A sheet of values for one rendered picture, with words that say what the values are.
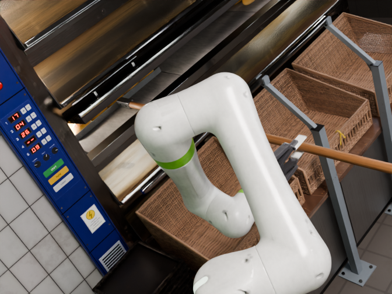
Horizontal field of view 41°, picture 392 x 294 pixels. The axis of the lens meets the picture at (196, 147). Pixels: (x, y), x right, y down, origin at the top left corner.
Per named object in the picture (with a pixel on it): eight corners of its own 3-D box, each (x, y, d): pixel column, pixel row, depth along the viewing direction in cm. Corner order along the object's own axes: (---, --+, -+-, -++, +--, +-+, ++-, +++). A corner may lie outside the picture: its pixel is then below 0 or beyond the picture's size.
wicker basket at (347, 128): (234, 170, 272) (217, 129, 257) (297, 107, 296) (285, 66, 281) (311, 197, 238) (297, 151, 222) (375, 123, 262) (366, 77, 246)
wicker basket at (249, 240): (156, 252, 246) (132, 212, 230) (230, 175, 271) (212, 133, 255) (231, 294, 211) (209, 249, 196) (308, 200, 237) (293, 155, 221)
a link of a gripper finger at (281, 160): (268, 172, 165) (266, 170, 164) (286, 146, 169) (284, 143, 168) (277, 175, 162) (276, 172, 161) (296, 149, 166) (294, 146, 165)
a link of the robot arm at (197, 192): (177, 177, 130) (204, 143, 133) (144, 156, 135) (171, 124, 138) (208, 227, 161) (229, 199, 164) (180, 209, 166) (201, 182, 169)
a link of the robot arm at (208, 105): (346, 276, 102) (237, 53, 119) (269, 309, 102) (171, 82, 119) (338, 279, 114) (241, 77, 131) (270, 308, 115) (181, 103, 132)
